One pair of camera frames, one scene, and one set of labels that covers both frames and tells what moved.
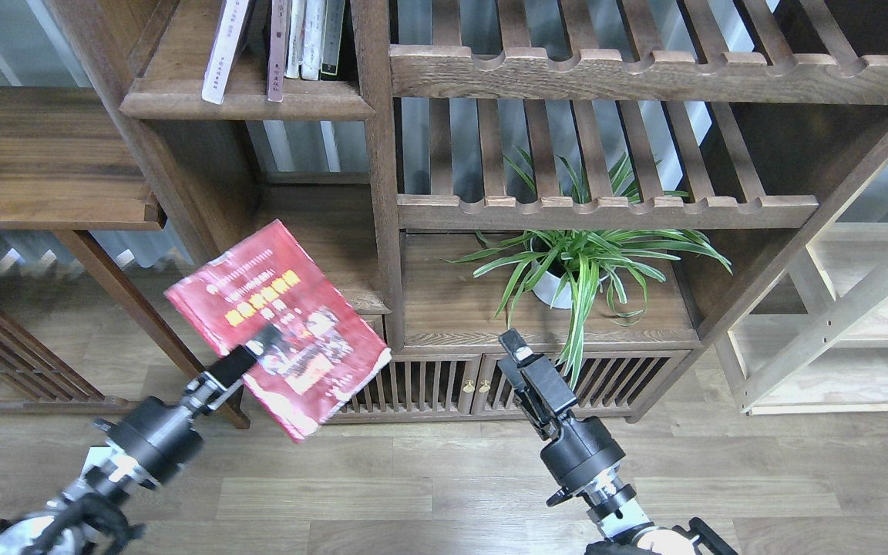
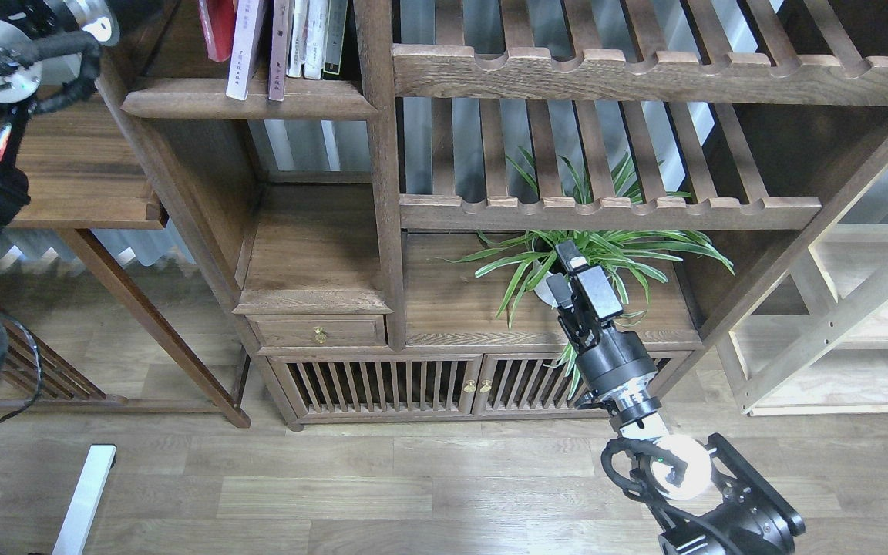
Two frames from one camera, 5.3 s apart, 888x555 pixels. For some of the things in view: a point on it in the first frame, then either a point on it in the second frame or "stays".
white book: [314, 18] stays
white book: [218, 66] -> [243, 48]
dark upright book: [334, 15] stays
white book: [296, 30] stays
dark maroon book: [277, 51] stays
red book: [324, 346] -> [217, 18]
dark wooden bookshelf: [602, 181] stays
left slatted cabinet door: [415, 385] stays
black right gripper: [584, 449] -> [614, 362]
